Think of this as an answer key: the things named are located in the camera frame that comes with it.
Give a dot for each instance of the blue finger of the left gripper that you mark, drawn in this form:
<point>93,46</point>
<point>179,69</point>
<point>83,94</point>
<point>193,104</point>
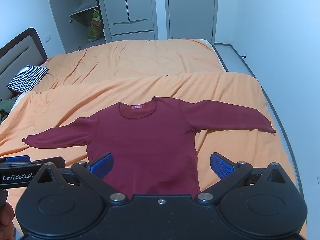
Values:
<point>17,159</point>

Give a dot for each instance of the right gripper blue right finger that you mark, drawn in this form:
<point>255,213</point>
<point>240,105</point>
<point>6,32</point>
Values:
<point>221,166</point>

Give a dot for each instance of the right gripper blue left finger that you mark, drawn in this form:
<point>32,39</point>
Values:
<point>101,166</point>

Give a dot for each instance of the maroon long sleeve shirt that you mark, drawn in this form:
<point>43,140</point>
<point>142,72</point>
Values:
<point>152,144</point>

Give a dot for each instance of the person left hand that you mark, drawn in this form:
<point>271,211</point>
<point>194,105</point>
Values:
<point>7,228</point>

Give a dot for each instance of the green jacket on bed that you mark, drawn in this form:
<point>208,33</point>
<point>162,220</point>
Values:
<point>5,107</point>

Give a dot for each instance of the checkered black white pillow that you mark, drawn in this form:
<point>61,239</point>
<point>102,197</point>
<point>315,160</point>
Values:
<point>27,78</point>

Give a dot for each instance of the orange bed duvet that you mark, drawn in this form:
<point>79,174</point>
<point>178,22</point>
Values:
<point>259,200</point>

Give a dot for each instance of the dark bed headboard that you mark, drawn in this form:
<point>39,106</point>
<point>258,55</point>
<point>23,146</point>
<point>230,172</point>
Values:
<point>25,49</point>

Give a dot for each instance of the colourful bag in wardrobe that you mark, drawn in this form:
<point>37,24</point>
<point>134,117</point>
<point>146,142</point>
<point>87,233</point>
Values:
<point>95,27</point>

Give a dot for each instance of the grey wardrobe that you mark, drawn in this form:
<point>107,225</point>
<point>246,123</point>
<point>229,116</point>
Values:
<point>121,20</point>

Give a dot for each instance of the grey room door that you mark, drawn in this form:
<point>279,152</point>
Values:
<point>194,19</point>

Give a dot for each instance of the wall light switch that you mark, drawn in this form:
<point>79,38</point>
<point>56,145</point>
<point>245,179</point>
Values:
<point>47,38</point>

